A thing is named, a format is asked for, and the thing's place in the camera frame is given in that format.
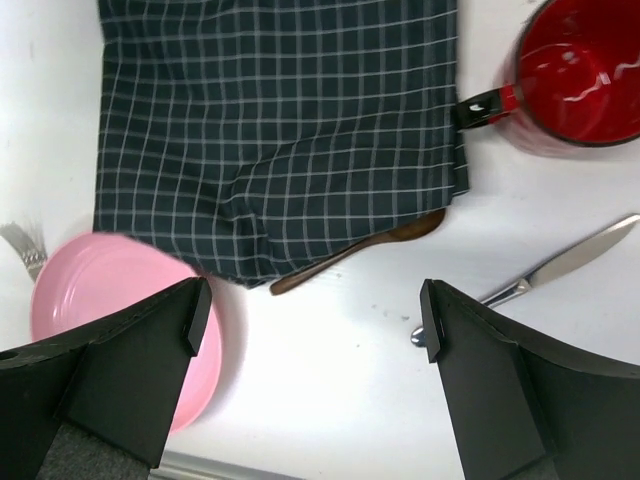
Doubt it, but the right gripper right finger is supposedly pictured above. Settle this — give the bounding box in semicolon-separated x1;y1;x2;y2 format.
420;280;639;479

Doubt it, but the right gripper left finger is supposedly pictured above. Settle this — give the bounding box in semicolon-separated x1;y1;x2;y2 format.
1;277;211;479

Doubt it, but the dark checkered cloth napkin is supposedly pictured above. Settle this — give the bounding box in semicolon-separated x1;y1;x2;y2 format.
93;1;469;288

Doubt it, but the pink plate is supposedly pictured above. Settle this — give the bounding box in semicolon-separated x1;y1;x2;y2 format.
30;233;223;433

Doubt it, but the silver fork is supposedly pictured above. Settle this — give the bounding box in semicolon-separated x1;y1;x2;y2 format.
1;222;48;282

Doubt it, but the silver table knife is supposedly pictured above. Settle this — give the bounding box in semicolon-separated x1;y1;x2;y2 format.
428;213;639;353

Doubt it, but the brown wooden spoon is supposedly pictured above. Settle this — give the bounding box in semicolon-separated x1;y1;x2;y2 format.
270;208;446;296

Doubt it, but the red mug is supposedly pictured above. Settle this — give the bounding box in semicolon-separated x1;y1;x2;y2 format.
455;1;639;157

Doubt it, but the front aluminium rail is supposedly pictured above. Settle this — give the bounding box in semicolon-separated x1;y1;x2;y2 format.
149;450;301;480

